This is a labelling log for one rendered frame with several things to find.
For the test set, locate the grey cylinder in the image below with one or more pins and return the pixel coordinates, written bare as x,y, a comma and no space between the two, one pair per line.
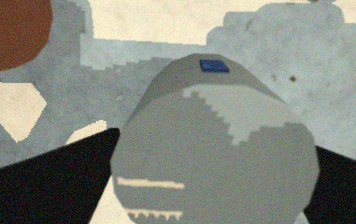
209,143

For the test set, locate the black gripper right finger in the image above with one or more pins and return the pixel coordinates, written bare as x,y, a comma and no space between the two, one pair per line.
333,200

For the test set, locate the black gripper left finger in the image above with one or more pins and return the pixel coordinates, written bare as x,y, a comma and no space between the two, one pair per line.
63,186

